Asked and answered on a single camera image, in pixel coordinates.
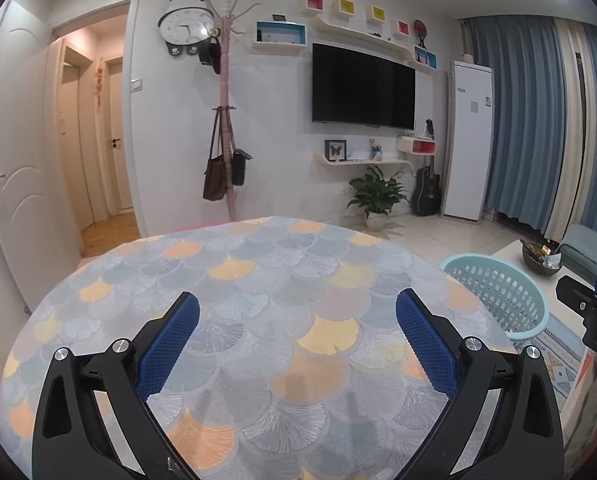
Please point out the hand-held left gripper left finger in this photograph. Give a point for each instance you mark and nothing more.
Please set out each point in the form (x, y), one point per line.
(171, 345)

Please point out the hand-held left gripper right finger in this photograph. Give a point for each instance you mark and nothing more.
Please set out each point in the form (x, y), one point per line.
(428, 345)

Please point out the light blue plastic basket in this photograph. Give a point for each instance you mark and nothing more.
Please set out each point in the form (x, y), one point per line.
(508, 285)

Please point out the black shoulder bag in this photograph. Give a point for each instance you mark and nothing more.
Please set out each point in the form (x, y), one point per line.
(239, 170)

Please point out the blue sofa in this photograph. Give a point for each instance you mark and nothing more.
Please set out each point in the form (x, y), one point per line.
(588, 250)

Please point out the dark snack bowl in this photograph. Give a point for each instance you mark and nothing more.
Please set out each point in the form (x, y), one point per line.
(535, 260)

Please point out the patterned floor rug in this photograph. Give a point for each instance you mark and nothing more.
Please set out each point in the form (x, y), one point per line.
(553, 355)

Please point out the white coffee table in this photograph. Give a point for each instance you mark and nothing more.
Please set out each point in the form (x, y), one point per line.
(513, 255)

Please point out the orange white cloth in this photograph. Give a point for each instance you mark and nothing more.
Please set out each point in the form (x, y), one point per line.
(593, 410)

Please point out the scale pattern tablecloth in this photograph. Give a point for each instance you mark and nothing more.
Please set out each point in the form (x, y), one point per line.
(278, 270)

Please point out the black acoustic guitar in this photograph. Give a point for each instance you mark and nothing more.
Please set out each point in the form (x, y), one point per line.
(426, 195)

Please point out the potted green plant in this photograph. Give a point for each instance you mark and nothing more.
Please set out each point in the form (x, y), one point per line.
(376, 190)

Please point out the white standing air conditioner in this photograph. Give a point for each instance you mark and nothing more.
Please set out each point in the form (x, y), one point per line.
(466, 160)

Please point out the brown tote bag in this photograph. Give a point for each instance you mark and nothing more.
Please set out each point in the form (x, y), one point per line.
(216, 180)

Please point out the blue beige curtain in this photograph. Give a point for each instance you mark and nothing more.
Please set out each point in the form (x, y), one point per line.
(523, 110)

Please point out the pen holder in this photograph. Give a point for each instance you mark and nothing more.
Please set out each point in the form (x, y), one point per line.
(376, 152)

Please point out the framed butterfly picture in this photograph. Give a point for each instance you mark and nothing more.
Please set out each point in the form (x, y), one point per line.
(335, 151)

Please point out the white hallway door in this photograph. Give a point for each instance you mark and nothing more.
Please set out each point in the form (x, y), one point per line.
(121, 110)

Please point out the white room door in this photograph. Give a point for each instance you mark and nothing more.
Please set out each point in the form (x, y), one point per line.
(28, 135)

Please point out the pink coat rack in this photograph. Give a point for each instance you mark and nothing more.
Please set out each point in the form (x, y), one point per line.
(224, 90)

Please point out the black hanging pouch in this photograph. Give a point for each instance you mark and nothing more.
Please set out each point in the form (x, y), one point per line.
(211, 52)

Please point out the red table tennis paddle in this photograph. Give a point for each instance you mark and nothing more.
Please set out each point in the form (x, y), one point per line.
(420, 27)

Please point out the long curved upper shelf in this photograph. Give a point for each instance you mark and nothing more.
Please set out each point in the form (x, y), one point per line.
(358, 34)

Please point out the white curved wall shelf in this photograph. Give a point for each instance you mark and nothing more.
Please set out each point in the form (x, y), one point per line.
(363, 162)

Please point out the white red wall box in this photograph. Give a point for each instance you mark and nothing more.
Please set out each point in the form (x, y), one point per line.
(423, 147)

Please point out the white light switch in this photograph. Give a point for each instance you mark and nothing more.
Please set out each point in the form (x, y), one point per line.
(136, 85)

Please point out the black wall television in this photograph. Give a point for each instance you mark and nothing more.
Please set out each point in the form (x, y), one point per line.
(363, 85)

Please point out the red wall cube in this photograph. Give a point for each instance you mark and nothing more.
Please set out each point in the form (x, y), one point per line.
(315, 3)
(403, 29)

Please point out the panda wall clock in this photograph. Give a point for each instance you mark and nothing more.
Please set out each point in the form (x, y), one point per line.
(186, 27)

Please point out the large blue wall cubby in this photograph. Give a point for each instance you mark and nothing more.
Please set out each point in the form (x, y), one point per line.
(278, 34)

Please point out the yellow wall cube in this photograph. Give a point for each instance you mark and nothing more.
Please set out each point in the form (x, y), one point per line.
(343, 7)
(376, 14)

